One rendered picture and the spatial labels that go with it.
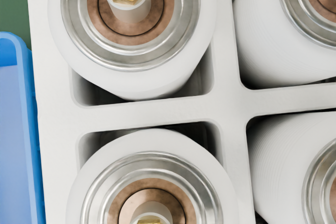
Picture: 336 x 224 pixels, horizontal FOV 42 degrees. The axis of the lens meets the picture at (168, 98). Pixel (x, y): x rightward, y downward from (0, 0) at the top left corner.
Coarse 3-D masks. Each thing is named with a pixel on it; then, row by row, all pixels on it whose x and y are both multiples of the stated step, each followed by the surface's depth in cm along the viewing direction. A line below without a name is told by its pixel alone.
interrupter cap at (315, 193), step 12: (324, 156) 23; (312, 168) 23; (324, 168) 23; (312, 180) 23; (324, 180) 23; (312, 192) 23; (324, 192) 23; (312, 204) 23; (324, 204) 23; (312, 216) 23; (324, 216) 23
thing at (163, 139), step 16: (144, 128) 38; (160, 128) 33; (112, 144) 24; (128, 144) 24; (144, 144) 24; (160, 144) 24; (176, 144) 24; (192, 144) 24; (96, 160) 24; (112, 160) 24; (192, 160) 24; (208, 160) 24; (80, 176) 24; (96, 176) 23; (208, 176) 24; (224, 176) 24; (80, 192) 24; (224, 192) 24; (80, 208) 23; (224, 208) 23
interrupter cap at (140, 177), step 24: (120, 168) 23; (144, 168) 23; (168, 168) 23; (192, 168) 23; (96, 192) 23; (120, 192) 23; (144, 192) 23; (168, 192) 23; (192, 192) 23; (216, 192) 23; (96, 216) 23; (120, 216) 23; (192, 216) 23; (216, 216) 23
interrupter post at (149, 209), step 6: (144, 204) 23; (150, 204) 22; (156, 204) 23; (162, 204) 23; (138, 210) 22; (144, 210) 21; (150, 210) 21; (156, 210) 21; (162, 210) 22; (168, 210) 23; (132, 216) 22; (138, 216) 20; (144, 216) 20; (150, 216) 20; (156, 216) 20; (162, 216) 20; (168, 216) 22; (132, 222) 20; (162, 222) 20; (168, 222) 20
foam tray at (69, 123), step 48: (48, 48) 31; (48, 96) 31; (96, 96) 42; (192, 96) 31; (240, 96) 31; (288, 96) 31; (48, 144) 31; (96, 144) 39; (240, 144) 31; (48, 192) 30; (240, 192) 30
